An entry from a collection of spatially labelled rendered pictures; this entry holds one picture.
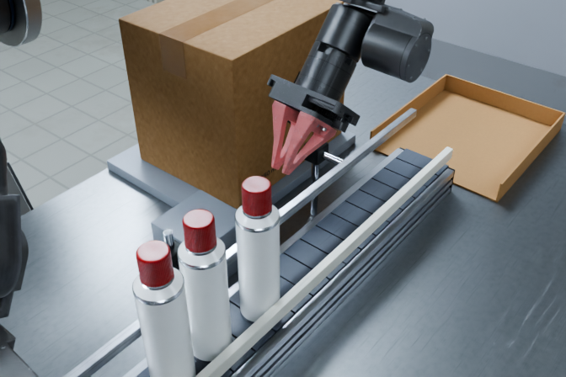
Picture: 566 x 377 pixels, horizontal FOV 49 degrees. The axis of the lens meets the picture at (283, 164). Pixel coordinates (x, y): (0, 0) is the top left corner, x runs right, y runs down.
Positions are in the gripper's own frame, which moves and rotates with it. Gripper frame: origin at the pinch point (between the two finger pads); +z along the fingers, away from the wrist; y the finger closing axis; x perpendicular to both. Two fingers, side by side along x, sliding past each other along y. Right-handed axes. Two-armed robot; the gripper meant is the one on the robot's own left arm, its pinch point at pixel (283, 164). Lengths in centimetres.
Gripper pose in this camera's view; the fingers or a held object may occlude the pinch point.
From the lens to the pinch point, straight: 74.6
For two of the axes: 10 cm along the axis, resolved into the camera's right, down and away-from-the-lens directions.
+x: 4.7, 1.8, 8.6
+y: 7.7, 3.9, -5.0
